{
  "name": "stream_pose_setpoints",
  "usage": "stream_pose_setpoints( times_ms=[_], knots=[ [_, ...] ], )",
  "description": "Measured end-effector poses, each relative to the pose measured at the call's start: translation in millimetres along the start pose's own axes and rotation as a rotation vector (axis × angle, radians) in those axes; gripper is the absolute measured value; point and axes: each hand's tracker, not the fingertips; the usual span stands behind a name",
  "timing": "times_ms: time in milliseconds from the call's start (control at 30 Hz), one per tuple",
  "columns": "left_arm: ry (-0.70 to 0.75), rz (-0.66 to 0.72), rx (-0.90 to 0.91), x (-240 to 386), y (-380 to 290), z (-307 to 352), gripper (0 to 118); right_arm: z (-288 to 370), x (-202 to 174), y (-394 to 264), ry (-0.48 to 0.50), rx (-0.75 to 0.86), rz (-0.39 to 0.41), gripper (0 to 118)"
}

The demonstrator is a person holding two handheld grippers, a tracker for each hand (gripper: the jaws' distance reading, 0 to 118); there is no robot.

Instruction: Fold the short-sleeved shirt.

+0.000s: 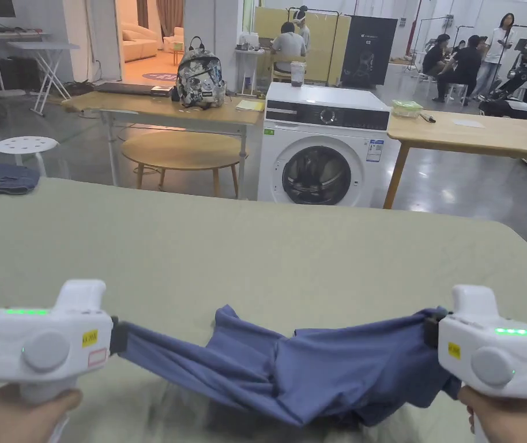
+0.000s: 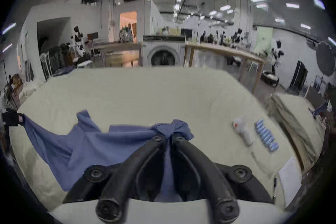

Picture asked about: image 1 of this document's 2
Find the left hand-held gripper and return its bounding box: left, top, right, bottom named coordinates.
left=0, top=279, right=129, bottom=443

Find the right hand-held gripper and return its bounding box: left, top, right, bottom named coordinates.
left=424, top=284, right=527, bottom=443

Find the blue shirt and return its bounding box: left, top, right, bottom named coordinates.
left=115, top=303, right=464, bottom=429

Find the person's right hand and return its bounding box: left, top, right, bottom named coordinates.
left=457, top=386, right=527, bottom=443

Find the person's left hand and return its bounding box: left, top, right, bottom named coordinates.
left=0, top=382, right=82, bottom=443

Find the folded denim garment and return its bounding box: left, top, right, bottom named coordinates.
left=0, top=163, right=41, bottom=196

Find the white round stool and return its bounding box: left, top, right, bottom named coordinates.
left=0, top=134, right=60, bottom=179

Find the bed with pale green sheet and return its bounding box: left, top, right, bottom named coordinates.
left=0, top=177, right=527, bottom=443

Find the wooden table with green box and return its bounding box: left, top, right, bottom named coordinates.
left=382, top=99, right=527, bottom=210

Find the low round wooden table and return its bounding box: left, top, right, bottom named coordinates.
left=120, top=132, right=243, bottom=200

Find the wooden table with backpack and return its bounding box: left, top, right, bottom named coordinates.
left=62, top=36, right=267, bottom=187

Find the white washing machine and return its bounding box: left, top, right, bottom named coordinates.
left=257, top=60, right=401, bottom=209

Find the white folding table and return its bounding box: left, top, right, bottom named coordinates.
left=7, top=41, right=81, bottom=117

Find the group of people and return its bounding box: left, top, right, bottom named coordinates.
left=421, top=12, right=519, bottom=105

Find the cream sofa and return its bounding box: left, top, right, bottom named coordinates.
left=121, top=28, right=159, bottom=63

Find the black standing banner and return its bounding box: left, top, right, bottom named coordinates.
left=338, top=14, right=399, bottom=89

